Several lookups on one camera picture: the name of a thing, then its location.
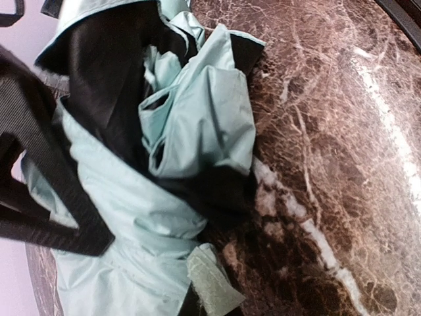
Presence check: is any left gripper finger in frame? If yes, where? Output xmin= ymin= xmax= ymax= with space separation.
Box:
xmin=178 ymin=283 xmax=207 ymax=316

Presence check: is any mint green folding umbrella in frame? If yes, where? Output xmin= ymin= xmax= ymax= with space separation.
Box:
xmin=36 ymin=1 xmax=265 ymax=315

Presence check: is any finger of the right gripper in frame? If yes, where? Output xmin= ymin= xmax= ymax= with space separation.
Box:
xmin=1 ymin=47 xmax=114 ymax=256

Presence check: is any black front table rail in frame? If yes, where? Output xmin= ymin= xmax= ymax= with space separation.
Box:
xmin=376 ymin=0 xmax=421 ymax=53

